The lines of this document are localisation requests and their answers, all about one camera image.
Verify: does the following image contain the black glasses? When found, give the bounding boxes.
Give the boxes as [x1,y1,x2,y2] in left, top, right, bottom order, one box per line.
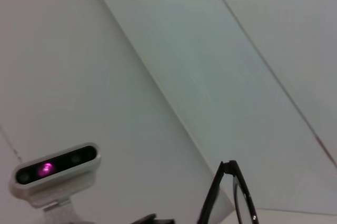
[196,159,260,224]

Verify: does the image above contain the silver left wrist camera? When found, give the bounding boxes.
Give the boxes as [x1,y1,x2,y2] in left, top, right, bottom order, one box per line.
[9,142,102,224]

